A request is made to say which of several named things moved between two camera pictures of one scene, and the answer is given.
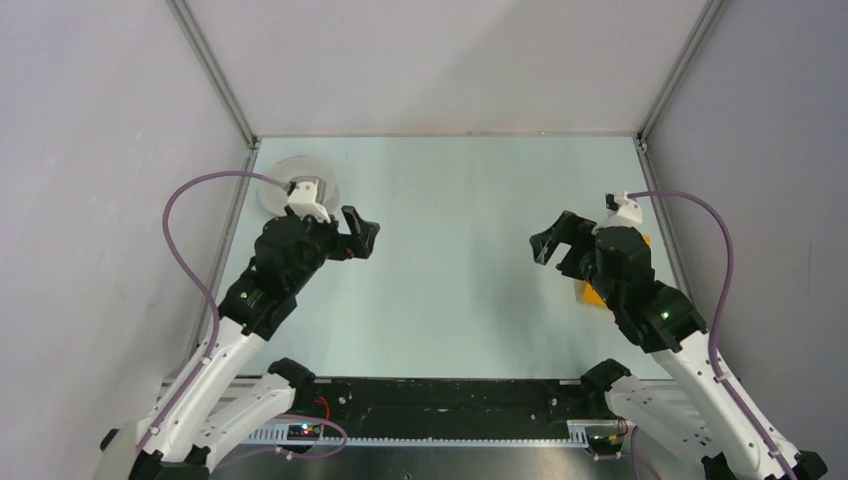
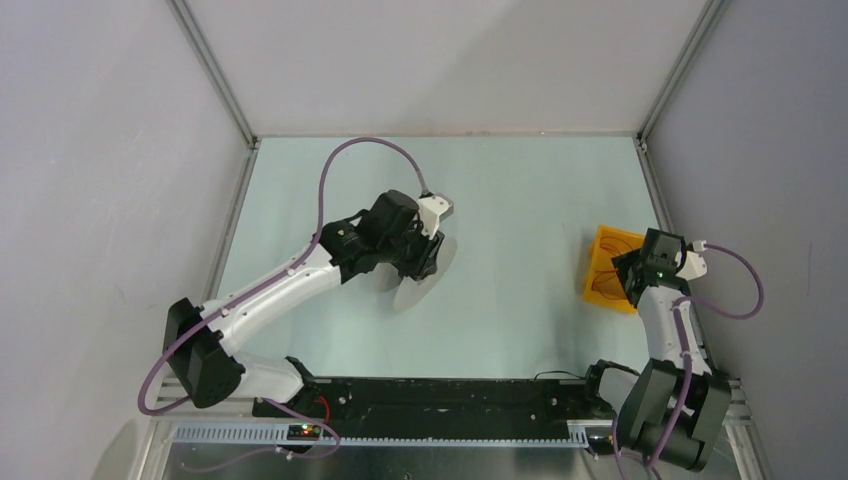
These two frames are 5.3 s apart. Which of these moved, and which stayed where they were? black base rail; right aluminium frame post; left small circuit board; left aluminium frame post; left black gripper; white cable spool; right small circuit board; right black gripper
Moved: right black gripper; left black gripper; white cable spool
Stayed: black base rail; right aluminium frame post; left small circuit board; left aluminium frame post; right small circuit board
